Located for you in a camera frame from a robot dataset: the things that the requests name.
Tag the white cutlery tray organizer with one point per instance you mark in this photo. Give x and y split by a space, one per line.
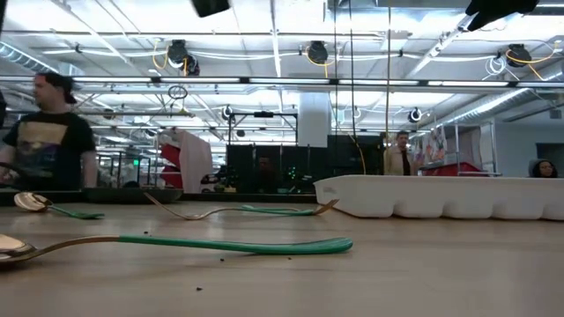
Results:
440 193

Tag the colourful poster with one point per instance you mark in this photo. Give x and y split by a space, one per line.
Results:
434 147

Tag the black cabinet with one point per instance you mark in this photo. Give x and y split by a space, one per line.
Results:
343 154

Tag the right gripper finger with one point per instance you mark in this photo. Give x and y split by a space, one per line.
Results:
498 9

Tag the red table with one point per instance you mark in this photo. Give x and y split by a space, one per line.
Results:
458 168

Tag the red bin rack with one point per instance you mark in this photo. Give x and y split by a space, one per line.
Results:
171 176

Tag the black partition panels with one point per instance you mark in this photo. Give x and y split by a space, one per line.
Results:
238 167

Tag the white cloth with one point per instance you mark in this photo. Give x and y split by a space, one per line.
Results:
196 167

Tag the black aluminium table frame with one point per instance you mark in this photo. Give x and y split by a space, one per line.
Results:
247 198

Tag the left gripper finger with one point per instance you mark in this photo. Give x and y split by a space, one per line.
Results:
211 6

